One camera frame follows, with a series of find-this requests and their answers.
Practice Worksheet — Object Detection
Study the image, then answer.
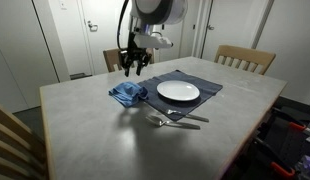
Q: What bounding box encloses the dark blue placemat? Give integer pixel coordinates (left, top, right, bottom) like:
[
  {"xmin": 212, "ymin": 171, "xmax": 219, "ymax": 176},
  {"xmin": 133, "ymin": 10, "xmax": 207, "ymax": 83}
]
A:
[{"xmin": 137, "ymin": 69, "xmax": 224, "ymax": 122}]

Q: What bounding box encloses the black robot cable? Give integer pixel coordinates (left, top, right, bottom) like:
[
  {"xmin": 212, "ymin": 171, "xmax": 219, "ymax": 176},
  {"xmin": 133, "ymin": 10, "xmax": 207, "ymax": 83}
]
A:
[{"xmin": 116, "ymin": 0, "xmax": 131, "ymax": 52}]

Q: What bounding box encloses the dark wooden slat-back chair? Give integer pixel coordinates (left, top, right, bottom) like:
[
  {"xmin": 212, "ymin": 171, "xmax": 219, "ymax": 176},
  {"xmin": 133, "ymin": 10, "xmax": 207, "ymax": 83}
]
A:
[{"xmin": 102, "ymin": 44, "xmax": 155, "ymax": 73}]

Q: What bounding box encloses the blue cloth towel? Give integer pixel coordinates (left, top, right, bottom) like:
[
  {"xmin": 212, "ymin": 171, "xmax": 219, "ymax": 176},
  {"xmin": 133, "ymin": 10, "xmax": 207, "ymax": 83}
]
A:
[{"xmin": 108, "ymin": 81, "xmax": 150, "ymax": 109}]

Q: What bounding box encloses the white round plate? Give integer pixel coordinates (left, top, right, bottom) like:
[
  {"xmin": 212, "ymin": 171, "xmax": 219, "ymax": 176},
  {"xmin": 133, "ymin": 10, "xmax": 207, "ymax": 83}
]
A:
[{"xmin": 156, "ymin": 79, "xmax": 201, "ymax": 102}]

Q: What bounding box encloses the light wooden slat-back chair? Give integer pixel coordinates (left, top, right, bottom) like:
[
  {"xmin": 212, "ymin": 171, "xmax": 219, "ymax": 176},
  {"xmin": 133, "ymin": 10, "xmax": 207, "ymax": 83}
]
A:
[{"xmin": 213, "ymin": 44, "xmax": 277, "ymax": 76}]

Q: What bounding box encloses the silver lever door handle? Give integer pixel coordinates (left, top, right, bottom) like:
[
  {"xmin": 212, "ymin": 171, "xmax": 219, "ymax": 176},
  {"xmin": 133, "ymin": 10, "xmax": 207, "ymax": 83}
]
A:
[{"xmin": 87, "ymin": 20, "xmax": 99, "ymax": 33}]

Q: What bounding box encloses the silver fork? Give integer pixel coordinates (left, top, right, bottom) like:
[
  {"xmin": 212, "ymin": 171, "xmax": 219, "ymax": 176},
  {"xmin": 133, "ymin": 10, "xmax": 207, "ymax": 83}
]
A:
[{"xmin": 165, "ymin": 108, "xmax": 210, "ymax": 123}]

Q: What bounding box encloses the silver spoon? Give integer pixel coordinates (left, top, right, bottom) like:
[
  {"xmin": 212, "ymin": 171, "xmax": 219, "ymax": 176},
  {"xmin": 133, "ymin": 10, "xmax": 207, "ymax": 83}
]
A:
[{"xmin": 145, "ymin": 114, "xmax": 201, "ymax": 131}]

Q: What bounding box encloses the black clamp orange handle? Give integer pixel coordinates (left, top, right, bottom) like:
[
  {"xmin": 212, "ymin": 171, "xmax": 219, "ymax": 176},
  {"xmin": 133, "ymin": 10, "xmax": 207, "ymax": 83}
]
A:
[
  {"xmin": 253, "ymin": 135, "xmax": 297, "ymax": 179},
  {"xmin": 270, "ymin": 106, "xmax": 308, "ymax": 133}
]

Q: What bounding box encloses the white door with lever handle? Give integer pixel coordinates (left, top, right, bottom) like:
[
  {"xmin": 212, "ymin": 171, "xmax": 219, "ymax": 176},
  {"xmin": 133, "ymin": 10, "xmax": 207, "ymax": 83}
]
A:
[{"xmin": 78, "ymin": 0, "xmax": 140, "ymax": 76}]

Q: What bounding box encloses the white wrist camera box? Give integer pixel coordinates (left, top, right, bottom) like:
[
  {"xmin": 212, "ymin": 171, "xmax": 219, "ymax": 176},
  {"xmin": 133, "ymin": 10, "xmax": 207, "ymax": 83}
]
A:
[{"xmin": 133, "ymin": 33, "xmax": 174, "ymax": 50}]

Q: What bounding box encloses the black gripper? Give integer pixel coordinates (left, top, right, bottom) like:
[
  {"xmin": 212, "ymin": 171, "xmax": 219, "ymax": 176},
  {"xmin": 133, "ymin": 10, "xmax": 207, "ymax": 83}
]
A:
[{"xmin": 120, "ymin": 46, "xmax": 153, "ymax": 78}]

